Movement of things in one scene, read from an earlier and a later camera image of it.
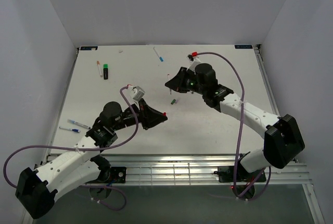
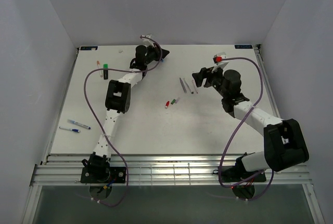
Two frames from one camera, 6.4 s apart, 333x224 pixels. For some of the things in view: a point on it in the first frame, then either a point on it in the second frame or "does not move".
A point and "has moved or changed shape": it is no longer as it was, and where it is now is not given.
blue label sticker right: [243, 47] does not move
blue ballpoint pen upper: [79, 124] does not move
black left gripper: [158, 116] -> [156, 50]
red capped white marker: [168, 79] has moved or changed shape
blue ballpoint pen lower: [69, 129] does not move
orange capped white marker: [98, 63] does not move
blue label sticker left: [88, 48] does not move
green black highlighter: [105, 71] does not move
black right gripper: [177, 83] -> [205, 73]
